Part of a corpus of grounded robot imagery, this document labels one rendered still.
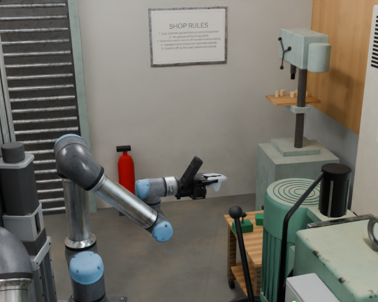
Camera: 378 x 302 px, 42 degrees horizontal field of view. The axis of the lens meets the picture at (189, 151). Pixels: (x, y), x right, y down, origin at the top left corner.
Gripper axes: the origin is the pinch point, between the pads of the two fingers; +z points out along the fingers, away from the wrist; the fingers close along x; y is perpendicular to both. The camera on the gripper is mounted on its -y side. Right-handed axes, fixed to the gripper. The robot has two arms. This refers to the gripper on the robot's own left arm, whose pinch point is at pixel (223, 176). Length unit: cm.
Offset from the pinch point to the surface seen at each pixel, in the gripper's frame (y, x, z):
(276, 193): -28, 72, -18
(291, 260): -16, 83, -19
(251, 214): 68, -85, 58
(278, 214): -25, 77, -19
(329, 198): -34, 89, -15
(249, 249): 69, -48, 40
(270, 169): 57, -127, 92
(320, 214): -30, 87, -15
